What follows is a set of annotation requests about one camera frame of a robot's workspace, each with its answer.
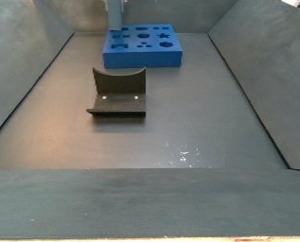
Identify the light blue rectangular block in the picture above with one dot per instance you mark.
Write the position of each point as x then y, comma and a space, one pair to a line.
115, 14

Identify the blue foam shape board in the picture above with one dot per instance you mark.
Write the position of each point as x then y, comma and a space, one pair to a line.
143, 46

